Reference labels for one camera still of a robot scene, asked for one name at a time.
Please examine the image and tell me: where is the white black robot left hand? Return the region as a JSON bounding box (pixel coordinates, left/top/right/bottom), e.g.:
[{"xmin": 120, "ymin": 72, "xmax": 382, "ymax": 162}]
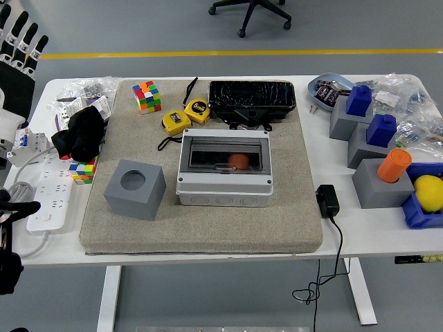
[{"xmin": 0, "ymin": 3, "xmax": 50, "ymax": 142}]

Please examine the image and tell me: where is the smoky transparent box lid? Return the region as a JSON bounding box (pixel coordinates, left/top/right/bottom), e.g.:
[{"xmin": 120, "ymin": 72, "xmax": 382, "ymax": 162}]
[{"xmin": 185, "ymin": 135, "xmax": 266, "ymax": 173}]

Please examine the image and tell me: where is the orange cylinder battery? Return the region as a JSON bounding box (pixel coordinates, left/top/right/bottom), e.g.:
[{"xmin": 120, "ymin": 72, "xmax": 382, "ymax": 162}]
[
  {"xmin": 228, "ymin": 154, "xmax": 250, "ymax": 171},
  {"xmin": 377, "ymin": 148, "xmax": 413, "ymax": 184}
]

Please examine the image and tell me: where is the grey white electrical box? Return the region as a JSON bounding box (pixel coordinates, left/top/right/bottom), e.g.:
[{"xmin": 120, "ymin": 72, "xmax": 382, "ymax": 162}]
[{"xmin": 175, "ymin": 128, "xmax": 274, "ymax": 208}]

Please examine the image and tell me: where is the white circuit breaker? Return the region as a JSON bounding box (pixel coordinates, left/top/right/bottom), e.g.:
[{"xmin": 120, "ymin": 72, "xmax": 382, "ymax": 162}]
[{"xmin": 6, "ymin": 126, "xmax": 51, "ymax": 168}]

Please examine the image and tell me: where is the clear bag of screws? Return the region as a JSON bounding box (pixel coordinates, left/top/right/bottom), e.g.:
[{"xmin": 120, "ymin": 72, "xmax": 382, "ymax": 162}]
[{"xmin": 55, "ymin": 75, "xmax": 120, "ymax": 104}]

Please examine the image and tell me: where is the black cloth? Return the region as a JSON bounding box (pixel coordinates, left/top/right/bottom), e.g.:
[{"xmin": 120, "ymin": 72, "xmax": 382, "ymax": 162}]
[{"xmin": 51, "ymin": 105, "xmax": 107, "ymax": 163}]

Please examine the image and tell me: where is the white purple package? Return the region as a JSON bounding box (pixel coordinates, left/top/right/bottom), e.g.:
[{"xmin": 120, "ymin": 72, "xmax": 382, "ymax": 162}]
[{"xmin": 54, "ymin": 95, "xmax": 112, "ymax": 131}]

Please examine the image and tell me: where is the small colourful puzzle cube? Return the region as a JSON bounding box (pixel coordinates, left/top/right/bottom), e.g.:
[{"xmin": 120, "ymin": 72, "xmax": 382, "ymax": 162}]
[{"xmin": 68, "ymin": 155, "xmax": 100, "ymax": 185}]

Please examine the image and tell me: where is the white power strip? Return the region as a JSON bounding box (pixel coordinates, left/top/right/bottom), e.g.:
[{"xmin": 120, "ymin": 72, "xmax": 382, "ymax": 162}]
[{"xmin": 26, "ymin": 154, "xmax": 79, "ymax": 232}]

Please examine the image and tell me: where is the large colourful puzzle cube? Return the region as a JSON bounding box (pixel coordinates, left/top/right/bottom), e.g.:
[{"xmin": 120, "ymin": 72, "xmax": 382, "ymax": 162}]
[{"xmin": 132, "ymin": 80, "xmax": 163, "ymax": 115}]

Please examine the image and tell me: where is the yellow tape measure plain face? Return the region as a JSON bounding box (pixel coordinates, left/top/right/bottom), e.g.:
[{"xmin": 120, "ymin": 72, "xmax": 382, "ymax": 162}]
[{"xmin": 157, "ymin": 109, "xmax": 193, "ymax": 151}]

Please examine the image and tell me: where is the grey block with round hole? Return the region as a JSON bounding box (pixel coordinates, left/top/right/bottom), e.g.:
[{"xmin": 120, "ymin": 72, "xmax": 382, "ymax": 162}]
[{"xmin": 104, "ymin": 158, "xmax": 167, "ymax": 221}]

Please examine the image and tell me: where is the yellow tape measure 5m label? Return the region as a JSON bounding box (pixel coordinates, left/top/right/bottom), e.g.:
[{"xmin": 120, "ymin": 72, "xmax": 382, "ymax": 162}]
[{"xmin": 182, "ymin": 76, "xmax": 212, "ymax": 124}]

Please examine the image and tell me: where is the white table leg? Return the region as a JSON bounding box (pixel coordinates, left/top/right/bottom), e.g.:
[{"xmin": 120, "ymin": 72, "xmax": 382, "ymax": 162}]
[
  {"xmin": 343, "ymin": 257, "xmax": 377, "ymax": 326},
  {"xmin": 96, "ymin": 265, "xmax": 122, "ymax": 332}
]

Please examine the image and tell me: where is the black plastic tray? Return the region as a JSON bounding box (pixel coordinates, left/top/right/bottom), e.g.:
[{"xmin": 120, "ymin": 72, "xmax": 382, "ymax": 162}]
[{"xmin": 207, "ymin": 80, "xmax": 297, "ymax": 120}]

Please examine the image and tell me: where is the grey-brown mat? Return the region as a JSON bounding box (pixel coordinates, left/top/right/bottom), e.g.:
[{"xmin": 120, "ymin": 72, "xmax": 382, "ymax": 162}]
[{"xmin": 79, "ymin": 78, "xmax": 325, "ymax": 256}]

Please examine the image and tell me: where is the light blue dish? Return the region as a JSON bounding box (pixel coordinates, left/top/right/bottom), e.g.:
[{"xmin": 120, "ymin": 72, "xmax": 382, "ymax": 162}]
[{"xmin": 307, "ymin": 72, "xmax": 356, "ymax": 113}]

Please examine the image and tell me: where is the grey block holder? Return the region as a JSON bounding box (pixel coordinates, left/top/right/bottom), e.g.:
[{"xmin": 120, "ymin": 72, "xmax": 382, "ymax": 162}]
[
  {"xmin": 329, "ymin": 95, "xmax": 374, "ymax": 141},
  {"xmin": 352, "ymin": 158, "xmax": 415, "ymax": 210},
  {"xmin": 347, "ymin": 122, "xmax": 397, "ymax": 169}
]

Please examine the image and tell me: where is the black power adapter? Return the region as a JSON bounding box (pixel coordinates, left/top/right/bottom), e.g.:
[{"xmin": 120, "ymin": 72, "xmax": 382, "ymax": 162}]
[{"xmin": 316, "ymin": 184, "xmax": 341, "ymax": 218}]

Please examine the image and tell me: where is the blue plastic block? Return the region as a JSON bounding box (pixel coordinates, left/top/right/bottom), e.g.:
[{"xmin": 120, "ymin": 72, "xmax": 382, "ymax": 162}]
[
  {"xmin": 365, "ymin": 113, "xmax": 397, "ymax": 149},
  {"xmin": 346, "ymin": 85, "xmax": 373, "ymax": 117}
]

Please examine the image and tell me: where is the clear bag of parts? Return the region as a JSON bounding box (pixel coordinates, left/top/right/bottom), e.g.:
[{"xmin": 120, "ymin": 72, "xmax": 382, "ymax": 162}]
[
  {"xmin": 394, "ymin": 116, "xmax": 443, "ymax": 151},
  {"xmin": 356, "ymin": 72, "xmax": 435, "ymax": 120}
]

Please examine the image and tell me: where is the blue storage bin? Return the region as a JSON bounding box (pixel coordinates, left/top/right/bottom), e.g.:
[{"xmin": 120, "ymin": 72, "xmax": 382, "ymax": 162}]
[{"xmin": 401, "ymin": 162, "xmax": 443, "ymax": 230}]

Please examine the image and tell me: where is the yellow lemon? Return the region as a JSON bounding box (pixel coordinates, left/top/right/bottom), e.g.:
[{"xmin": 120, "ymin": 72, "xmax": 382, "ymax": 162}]
[{"xmin": 414, "ymin": 174, "xmax": 443, "ymax": 214}]

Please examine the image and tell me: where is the black table control panel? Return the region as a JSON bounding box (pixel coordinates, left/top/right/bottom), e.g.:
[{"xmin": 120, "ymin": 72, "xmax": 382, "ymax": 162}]
[{"xmin": 394, "ymin": 255, "xmax": 443, "ymax": 266}]

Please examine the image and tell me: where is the white power cable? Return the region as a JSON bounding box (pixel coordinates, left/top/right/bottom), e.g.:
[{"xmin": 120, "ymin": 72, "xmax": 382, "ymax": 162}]
[{"xmin": 0, "ymin": 145, "xmax": 58, "ymax": 259}]

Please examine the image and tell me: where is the black adapter cord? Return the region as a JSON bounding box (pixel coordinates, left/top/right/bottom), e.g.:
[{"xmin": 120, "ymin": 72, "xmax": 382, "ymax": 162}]
[{"xmin": 292, "ymin": 214, "xmax": 351, "ymax": 332}]

